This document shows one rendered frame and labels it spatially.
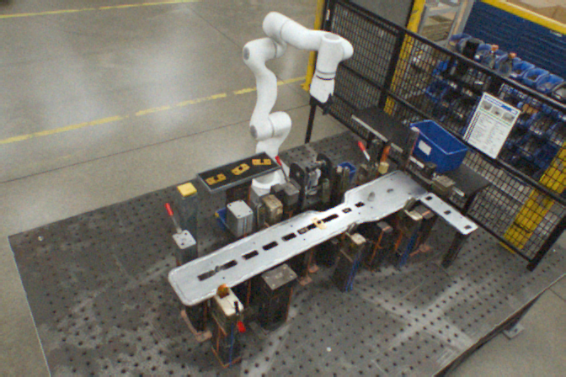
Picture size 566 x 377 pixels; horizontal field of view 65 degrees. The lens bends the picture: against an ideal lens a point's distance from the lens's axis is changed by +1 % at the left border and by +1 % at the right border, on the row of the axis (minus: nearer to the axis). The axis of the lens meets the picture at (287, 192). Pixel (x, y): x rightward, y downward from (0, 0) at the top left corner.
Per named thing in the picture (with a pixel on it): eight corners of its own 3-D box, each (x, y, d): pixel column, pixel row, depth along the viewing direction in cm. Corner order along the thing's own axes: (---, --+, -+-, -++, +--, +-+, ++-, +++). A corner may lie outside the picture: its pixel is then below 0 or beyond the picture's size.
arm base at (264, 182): (240, 176, 253) (242, 150, 241) (265, 164, 264) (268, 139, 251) (262, 193, 244) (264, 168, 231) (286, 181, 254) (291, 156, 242)
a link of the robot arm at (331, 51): (328, 61, 185) (312, 66, 180) (333, 30, 177) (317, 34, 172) (341, 70, 181) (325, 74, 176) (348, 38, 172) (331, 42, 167)
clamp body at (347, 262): (341, 297, 209) (357, 248, 186) (325, 279, 216) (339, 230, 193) (355, 289, 213) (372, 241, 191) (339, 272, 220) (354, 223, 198)
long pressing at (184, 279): (189, 315, 160) (189, 312, 159) (163, 273, 172) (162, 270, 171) (430, 193, 230) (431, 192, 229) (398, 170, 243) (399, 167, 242)
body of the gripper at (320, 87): (310, 69, 183) (307, 93, 190) (326, 80, 177) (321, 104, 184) (324, 66, 187) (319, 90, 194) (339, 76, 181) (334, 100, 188)
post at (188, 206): (186, 267, 211) (183, 199, 183) (178, 257, 215) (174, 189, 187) (200, 261, 215) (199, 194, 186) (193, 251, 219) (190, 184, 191)
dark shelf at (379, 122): (465, 199, 228) (467, 195, 226) (349, 116, 279) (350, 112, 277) (489, 186, 239) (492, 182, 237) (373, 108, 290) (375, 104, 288)
